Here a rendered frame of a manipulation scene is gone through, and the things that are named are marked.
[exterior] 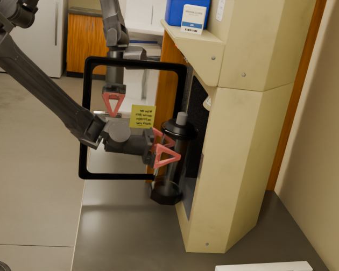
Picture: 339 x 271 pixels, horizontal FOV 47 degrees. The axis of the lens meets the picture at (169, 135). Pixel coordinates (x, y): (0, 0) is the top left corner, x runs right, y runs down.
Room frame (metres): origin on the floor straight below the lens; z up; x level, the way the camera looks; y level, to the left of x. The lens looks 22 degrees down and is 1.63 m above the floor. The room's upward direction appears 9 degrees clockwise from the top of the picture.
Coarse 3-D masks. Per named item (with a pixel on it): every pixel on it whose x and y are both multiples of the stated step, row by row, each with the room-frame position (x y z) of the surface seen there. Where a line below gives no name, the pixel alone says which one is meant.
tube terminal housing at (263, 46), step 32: (256, 0) 0.88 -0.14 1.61; (288, 0) 0.91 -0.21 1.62; (224, 32) 0.90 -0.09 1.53; (256, 32) 0.88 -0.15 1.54; (288, 32) 0.95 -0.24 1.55; (224, 64) 0.87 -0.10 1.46; (256, 64) 0.89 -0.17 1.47; (288, 64) 0.99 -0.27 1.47; (224, 96) 0.88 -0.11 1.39; (256, 96) 0.89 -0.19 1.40; (288, 96) 1.04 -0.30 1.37; (224, 128) 0.88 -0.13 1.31; (256, 128) 0.90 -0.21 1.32; (224, 160) 0.88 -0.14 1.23; (256, 160) 0.94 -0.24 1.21; (224, 192) 0.89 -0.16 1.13; (256, 192) 1.00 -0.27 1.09; (192, 224) 0.87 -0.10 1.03; (224, 224) 0.89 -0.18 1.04
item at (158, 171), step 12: (168, 132) 0.98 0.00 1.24; (168, 144) 0.98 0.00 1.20; (180, 144) 0.98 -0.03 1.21; (192, 144) 1.01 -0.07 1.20; (168, 156) 0.98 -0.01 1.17; (156, 168) 1.00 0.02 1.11; (168, 168) 0.98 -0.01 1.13; (180, 168) 0.98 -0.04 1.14; (156, 180) 0.99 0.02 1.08; (168, 180) 0.98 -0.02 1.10; (180, 180) 0.99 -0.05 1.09; (168, 192) 0.98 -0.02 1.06; (180, 192) 1.01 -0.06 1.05
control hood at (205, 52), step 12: (180, 36) 0.88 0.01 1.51; (192, 36) 0.90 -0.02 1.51; (204, 36) 0.93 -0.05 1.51; (180, 48) 0.86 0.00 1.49; (192, 48) 0.86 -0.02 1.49; (204, 48) 0.87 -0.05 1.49; (216, 48) 0.87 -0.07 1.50; (192, 60) 0.86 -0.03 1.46; (204, 60) 0.87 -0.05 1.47; (216, 60) 0.87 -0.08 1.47; (204, 72) 0.87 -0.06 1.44; (216, 72) 0.87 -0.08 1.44; (216, 84) 0.87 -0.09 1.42
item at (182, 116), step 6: (180, 114) 1.01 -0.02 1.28; (186, 114) 1.02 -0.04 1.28; (168, 120) 1.02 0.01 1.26; (174, 120) 1.03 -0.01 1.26; (180, 120) 1.01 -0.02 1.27; (186, 120) 1.02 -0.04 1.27; (168, 126) 1.00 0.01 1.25; (174, 126) 0.99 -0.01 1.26; (180, 126) 1.00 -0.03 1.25; (186, 126) 1.01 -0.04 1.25; (192, 126) 1.02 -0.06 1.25; (174, 132) 0.98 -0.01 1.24; (180, 132) 0.98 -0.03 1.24; (186, 132) 0.98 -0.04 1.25; (192, 132) 1.00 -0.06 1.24
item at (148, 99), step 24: (96, 72) 1.10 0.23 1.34; (120, 72) 1.12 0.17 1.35; (144, 72) 1.14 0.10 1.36; (168, 72) 1.16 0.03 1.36; (96, 96) 1.10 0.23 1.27; (120, 96) 1.12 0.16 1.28; (144, 96) 1.14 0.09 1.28; (168, 96) 1.16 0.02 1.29; (120, 120) 1.12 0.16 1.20; (144, 120) 1.14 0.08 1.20; (96, 168) 1.10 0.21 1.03; (120, 168) 1.12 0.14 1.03; (144, 168) 1.15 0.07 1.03
